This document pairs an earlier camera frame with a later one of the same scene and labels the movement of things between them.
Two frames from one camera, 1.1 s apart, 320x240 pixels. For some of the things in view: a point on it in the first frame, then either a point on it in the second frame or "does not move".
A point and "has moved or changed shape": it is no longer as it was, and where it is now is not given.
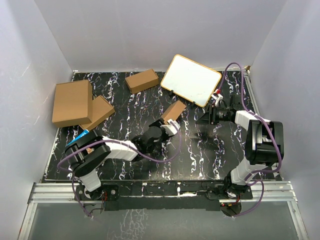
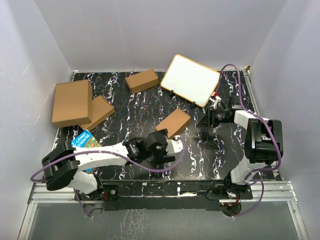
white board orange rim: [191, 80] does not move
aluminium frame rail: [279, 192] does not move
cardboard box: [173, 111] has moved or changed shape
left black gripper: [159, 124] to [162, 156]
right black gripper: [209, 117] does not move
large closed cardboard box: [72, 103] does not move
